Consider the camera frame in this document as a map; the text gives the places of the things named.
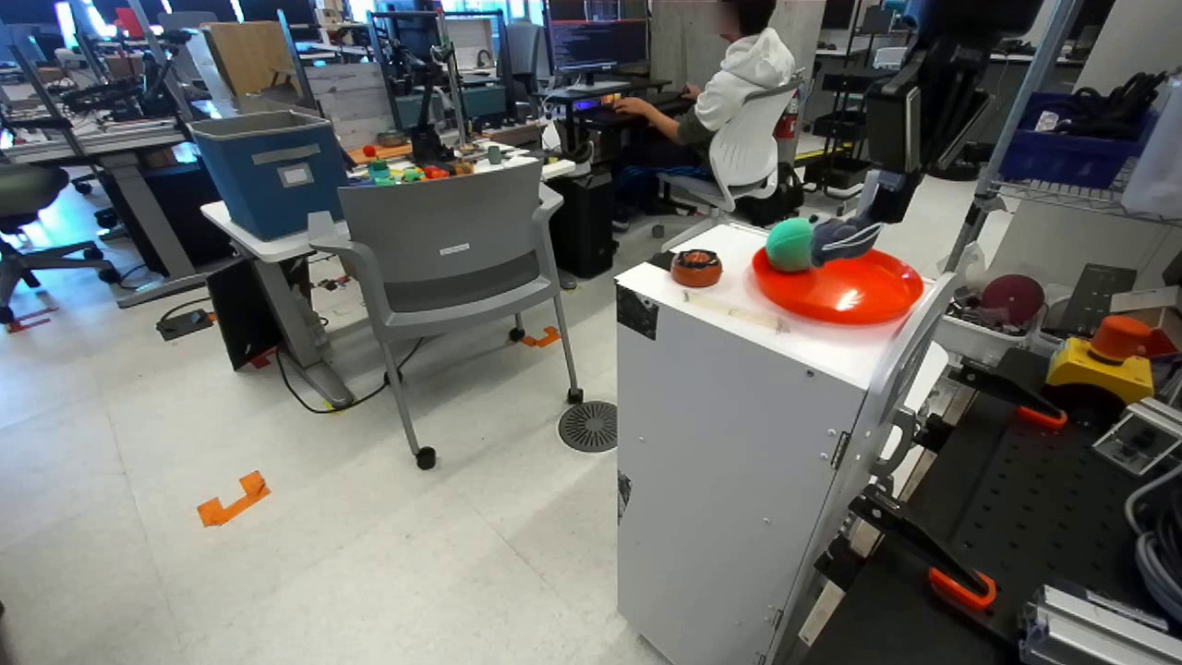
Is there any blue plastic crate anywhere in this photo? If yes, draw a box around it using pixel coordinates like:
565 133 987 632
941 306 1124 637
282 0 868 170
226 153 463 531
998 88 1168 191

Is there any aluminium extrusion rail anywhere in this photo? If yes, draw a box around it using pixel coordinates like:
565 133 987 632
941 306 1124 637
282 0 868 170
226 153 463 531
1017 583 1182 665

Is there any grey plastic chair on casters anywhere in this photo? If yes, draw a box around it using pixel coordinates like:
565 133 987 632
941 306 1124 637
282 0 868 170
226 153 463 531
307 158 588 472

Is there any red plastic bowl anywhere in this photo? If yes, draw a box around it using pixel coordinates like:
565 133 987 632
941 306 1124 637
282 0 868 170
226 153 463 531
751 245 928 330

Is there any round grey floor base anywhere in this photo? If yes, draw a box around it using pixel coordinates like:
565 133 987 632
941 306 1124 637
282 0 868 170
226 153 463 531
553 398 620 458

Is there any black perforated breadboard table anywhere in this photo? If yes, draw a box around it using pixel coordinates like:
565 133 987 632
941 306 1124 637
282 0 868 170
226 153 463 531
797 355 1182 665

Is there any grey desk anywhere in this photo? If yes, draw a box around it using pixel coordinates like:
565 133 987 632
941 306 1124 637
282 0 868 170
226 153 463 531
0 113 242 312

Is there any white toy kitchen cabinet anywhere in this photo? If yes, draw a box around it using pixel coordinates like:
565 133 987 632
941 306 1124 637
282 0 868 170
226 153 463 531
612 219 976 665

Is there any cardboard box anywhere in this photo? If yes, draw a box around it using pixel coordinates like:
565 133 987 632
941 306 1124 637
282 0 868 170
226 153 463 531
199 19 307 109

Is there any black office chair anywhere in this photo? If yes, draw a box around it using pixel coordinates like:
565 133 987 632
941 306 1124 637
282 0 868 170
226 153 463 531
0 158 126 330

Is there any computer monitor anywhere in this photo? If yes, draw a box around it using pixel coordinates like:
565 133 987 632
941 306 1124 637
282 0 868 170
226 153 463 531
548 0 652 73

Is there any green foam ball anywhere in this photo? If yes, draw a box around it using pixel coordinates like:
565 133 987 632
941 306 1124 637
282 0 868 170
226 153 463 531
765 214 824 277

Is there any person in white hoodie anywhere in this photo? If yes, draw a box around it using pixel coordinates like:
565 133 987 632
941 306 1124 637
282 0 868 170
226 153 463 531
602 0 801 201

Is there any black computer tower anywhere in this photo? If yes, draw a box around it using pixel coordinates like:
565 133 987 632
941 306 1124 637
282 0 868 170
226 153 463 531
548 170 620 282

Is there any coiled black cable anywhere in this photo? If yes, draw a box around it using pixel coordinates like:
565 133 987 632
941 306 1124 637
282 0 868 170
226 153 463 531
1118 461 1182 621

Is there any blue storage bin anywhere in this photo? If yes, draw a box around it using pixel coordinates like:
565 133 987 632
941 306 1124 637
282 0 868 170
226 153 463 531
183 109 352 245

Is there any orange-handled black clamp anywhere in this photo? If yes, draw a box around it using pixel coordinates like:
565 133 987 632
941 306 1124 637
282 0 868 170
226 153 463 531
946 359 1070 437
853 493 1006 621

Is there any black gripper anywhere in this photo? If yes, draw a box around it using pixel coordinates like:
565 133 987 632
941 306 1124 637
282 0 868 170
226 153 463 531
846 57 953 235

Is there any yellow box red stop button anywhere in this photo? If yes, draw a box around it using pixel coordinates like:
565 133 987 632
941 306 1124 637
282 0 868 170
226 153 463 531
1044 315 1173 407

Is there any grey metal bracket plate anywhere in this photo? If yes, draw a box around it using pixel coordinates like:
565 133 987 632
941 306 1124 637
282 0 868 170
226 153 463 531
1058 260 1143 340

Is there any black power brick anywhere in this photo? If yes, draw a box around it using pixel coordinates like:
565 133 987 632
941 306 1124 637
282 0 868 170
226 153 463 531
154 301 217 344

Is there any black rolling cart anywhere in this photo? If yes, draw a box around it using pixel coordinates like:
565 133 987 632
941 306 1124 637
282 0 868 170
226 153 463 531
808 67 889 187

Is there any white mesh office chair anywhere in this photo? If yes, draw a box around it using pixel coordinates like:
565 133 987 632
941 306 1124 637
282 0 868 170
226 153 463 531
657 83 805 227

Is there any small brown bowl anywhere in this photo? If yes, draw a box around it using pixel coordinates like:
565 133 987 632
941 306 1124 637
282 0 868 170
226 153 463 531
667 249 728 293

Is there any silver corner bracket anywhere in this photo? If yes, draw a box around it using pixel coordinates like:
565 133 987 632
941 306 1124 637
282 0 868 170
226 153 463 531
1088 394 1182 482

